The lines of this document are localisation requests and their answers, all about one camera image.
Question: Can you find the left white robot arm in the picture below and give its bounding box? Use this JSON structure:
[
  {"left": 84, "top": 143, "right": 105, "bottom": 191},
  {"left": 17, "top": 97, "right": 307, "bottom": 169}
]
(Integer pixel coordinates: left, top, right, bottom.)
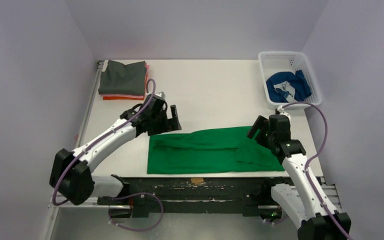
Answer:
[{"left": 49, "top": 92, "right": 182, "bottom": 206}]

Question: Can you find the white plastic basket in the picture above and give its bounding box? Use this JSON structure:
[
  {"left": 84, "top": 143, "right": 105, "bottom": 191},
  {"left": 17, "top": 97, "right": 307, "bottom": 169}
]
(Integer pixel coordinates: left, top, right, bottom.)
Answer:
[{"left": 258, "top": 50, "right": 323, "bottom": 111}]

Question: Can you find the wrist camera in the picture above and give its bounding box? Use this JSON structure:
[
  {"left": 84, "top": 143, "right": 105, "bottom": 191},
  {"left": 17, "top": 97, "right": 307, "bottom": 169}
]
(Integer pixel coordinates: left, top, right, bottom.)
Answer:
[
  {"left": 154, "top": 91, "right": 166, "bottom": 100},
  {"left": 275, "top": 106, "right": 291, "bottom": 119}
]

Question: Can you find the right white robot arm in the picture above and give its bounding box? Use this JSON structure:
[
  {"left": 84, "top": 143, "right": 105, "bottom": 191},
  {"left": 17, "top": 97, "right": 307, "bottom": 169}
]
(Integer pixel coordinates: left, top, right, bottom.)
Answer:
[{"left": 247, "top": 114, "right": 352, "bottom": 240}]

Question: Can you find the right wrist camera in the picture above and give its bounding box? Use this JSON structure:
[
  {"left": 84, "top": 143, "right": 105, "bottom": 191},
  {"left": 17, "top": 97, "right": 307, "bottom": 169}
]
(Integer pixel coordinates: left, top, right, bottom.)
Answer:
[{"left": 275, "top": 106, "right": 291, "bottom": 119}]

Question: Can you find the green t shirt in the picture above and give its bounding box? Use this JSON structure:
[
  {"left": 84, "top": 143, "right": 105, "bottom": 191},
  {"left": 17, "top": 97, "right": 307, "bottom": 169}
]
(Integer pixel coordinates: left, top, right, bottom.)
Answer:
[{"left": 147, "top": 126, "right": 284, "bottom": 175}]

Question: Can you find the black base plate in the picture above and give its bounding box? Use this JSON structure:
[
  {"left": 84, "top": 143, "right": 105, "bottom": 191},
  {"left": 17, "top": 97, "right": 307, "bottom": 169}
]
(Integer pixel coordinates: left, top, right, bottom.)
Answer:
[{"left": 97, "top": 177, "right": 294, "bottom": 218}]

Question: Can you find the aluminium rail frame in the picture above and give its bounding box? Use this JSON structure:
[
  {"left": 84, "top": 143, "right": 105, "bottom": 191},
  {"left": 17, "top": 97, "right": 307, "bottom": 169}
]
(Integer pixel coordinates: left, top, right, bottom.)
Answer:
[{"left": 41, "top": 60, "right": 350, "bottom": 240}]

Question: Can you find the brown tape piece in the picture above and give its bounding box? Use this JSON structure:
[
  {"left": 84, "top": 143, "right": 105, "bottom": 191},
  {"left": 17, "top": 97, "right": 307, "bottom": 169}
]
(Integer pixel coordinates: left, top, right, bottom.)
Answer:
[{"left": 190, "top": 177, "right": 205, "bottom": 185}]

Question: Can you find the folded pink t shirt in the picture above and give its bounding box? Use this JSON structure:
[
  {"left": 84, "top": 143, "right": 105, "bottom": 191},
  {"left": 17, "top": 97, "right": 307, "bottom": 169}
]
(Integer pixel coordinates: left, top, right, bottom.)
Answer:
[{"left": 102, "top": 62, "right": 150, "bottom": 100}]

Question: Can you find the blue white t shirt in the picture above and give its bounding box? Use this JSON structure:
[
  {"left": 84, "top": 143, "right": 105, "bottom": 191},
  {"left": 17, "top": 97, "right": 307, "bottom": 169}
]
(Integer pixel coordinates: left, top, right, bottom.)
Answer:
[{"left": 266, "top": 70, "right": 312, "bottom": 103}]

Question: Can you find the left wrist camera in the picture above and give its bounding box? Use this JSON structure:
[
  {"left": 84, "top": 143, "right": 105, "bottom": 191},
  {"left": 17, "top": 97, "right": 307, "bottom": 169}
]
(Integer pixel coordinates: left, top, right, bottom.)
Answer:
[{"left": 154, "top": 91, "right": 166, "bottom": 100}]

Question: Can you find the folded orange t shirt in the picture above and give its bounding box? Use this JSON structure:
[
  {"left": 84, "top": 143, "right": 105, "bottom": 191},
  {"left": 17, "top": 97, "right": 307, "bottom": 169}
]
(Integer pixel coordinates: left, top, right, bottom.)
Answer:
[{"left": 99, "top": 73, "right": 148, "bottom": 101}]

